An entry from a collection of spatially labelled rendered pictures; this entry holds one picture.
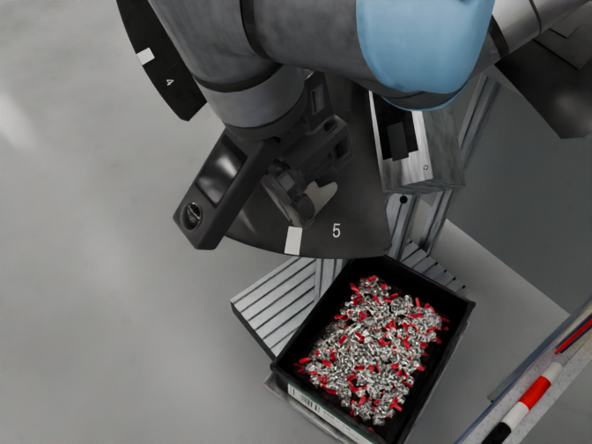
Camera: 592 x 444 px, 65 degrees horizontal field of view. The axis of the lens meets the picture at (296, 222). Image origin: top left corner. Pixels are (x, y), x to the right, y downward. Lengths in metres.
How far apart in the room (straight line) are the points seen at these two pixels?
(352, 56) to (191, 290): 1.47
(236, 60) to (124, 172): 1.79
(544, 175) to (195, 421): 1.21
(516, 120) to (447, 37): 1.23
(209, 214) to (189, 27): 0.17
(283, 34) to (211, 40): 0.05
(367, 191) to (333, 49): 0.33
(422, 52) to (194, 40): 0.13
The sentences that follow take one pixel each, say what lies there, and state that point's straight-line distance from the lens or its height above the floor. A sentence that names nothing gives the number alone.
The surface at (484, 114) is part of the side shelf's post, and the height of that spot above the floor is 0.66.
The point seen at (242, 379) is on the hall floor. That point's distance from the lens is 1.50.
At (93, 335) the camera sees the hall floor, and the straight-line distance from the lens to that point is 1.68.
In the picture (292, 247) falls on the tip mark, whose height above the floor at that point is 0.96.
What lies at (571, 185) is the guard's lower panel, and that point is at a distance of 1.46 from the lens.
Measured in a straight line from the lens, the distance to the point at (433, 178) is 0.58.
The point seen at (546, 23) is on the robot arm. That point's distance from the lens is 0.37.
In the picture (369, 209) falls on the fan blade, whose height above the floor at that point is 0.99.
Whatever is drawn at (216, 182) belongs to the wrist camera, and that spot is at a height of 1.13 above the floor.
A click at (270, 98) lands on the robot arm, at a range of 0.33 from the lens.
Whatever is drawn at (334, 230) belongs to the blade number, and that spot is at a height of 0.98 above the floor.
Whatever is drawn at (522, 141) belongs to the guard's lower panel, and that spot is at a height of 0.52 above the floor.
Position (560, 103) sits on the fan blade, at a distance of 0.42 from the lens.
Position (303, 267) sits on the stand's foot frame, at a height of 0.08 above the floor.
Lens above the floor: 1.41
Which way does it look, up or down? 52 degrees down
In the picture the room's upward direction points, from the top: straight up
